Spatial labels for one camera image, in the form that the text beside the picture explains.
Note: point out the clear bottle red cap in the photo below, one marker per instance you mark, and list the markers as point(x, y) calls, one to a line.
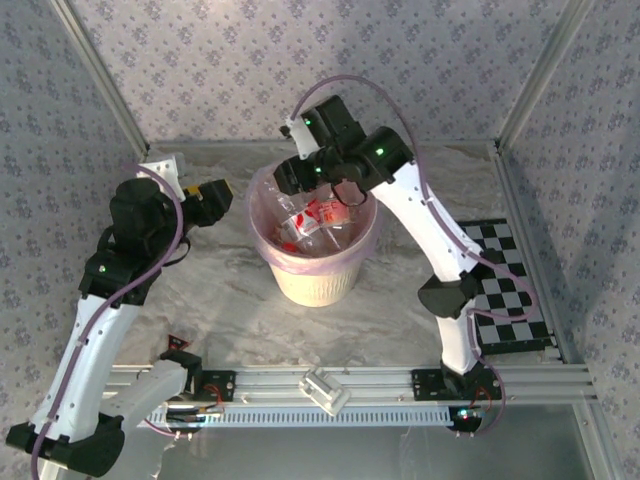
point(290, 245)

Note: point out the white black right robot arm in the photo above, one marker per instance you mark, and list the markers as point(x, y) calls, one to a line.
point(425, 225)

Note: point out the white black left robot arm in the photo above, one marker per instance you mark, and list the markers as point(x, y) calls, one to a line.
point(90, 360)

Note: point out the pink plastic bin liner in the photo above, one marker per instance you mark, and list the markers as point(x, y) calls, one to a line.
point(265, 210)

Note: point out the white plastic bin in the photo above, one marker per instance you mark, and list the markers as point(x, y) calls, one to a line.
point(315, 292)

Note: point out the red triangle warning sticker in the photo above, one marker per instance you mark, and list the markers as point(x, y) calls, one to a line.
point(176, 342)

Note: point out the black white checkerboard board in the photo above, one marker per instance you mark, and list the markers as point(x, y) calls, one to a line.
point(505, 297)

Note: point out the aluminium frame post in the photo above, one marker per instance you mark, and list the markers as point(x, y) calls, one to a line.
point(102, 75)
point(542, 75)

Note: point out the white plastic bracket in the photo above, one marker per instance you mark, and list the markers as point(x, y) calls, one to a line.
point(325, 390)

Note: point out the long aluminium base rail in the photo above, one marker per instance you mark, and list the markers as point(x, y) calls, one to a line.
point(380, 385)

